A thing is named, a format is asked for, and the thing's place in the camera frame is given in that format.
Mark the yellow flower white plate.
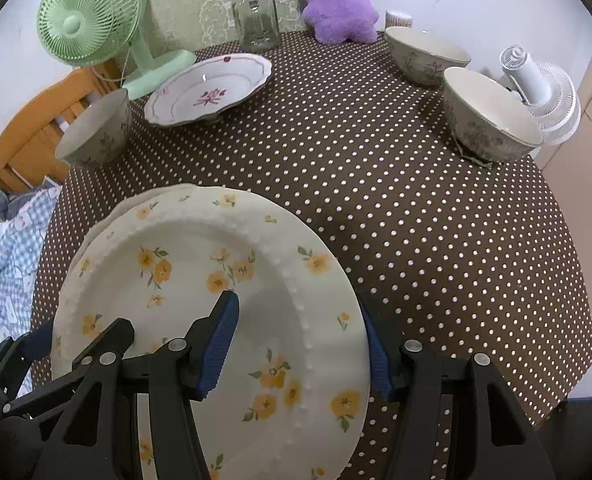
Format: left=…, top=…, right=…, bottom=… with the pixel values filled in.
left=50, top=191, right=371, bottom=480

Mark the glass jar with black lid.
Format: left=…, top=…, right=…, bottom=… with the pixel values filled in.
left=228, top=0, right=280, bottom=52

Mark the orange wooden chair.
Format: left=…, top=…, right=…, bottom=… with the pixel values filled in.
left=0, top=66, right=121, bottom=193

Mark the white fan cord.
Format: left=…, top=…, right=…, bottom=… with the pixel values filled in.
left=90, top=52, right=132, bottom=92

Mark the cream plate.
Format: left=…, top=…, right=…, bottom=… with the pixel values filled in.
left=70, top=183, right=227, bottom=281

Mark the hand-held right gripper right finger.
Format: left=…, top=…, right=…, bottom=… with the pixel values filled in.
left=358, top=304, right=557, bottom=480

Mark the grey floral bowl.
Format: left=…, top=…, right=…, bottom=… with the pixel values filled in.
left=442, top=67, right=544, bottom=163
left=54, top=89, right=134, bottom=168
left=384, top=26, right=472, bottom=87

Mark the blue checked blanket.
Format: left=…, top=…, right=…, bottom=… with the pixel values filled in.
left=0, top=157, right=64, bottom=401

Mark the purple plush toy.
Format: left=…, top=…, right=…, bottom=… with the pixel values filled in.
left=296, top=0, right=379, bottom=44

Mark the small white container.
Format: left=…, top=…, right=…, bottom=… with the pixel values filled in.
left=385, top=9, right=414, bottom=30

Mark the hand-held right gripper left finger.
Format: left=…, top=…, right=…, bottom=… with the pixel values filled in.
left=30, top=289, right=241, bottom=480

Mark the green desk fan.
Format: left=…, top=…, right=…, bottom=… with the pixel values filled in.
left=36, top=0, right=197, bottom=102

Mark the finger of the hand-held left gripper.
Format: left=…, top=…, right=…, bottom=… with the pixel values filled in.
left=0, top=329, right=75, bottom=420

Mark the white fan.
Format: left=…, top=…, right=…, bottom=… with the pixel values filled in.
left=498, top=45, right=582, bottom=147

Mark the pink flower scalloped plate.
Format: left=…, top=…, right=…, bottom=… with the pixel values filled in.
left=144, top=53, right=273, bottom=127

